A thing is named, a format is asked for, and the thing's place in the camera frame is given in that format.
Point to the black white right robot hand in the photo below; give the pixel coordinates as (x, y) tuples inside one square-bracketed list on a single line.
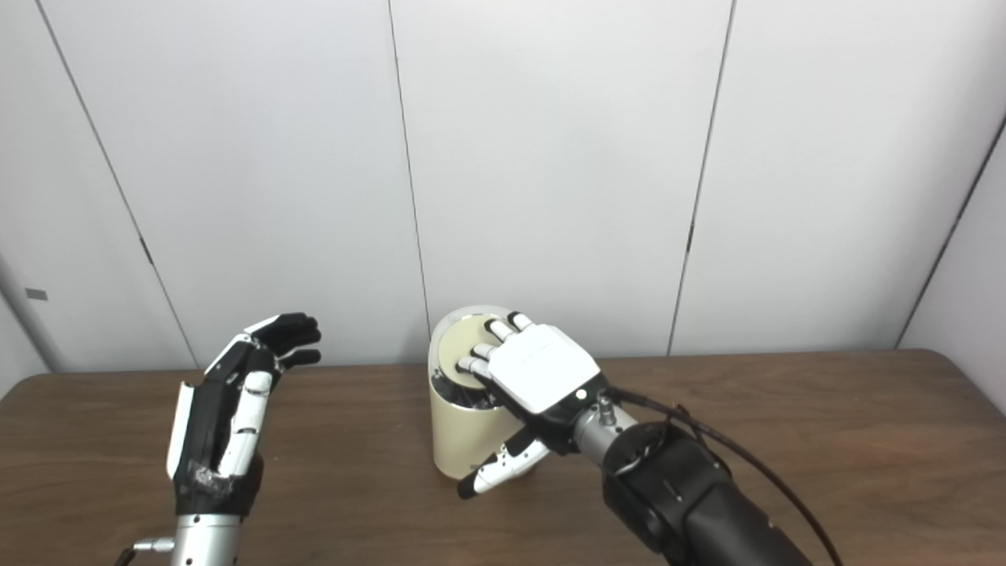
[(542, 365)]

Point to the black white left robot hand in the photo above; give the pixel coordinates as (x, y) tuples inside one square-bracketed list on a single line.
[(208, 440)]

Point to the round cream bin lid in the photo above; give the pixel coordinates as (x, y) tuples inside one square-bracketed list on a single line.
[(460, 338)]

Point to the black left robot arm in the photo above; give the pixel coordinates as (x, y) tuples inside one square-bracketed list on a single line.
[(204, 542)]

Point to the cream-colored bin body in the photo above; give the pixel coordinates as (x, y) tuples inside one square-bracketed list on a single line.
[(464, 440)]

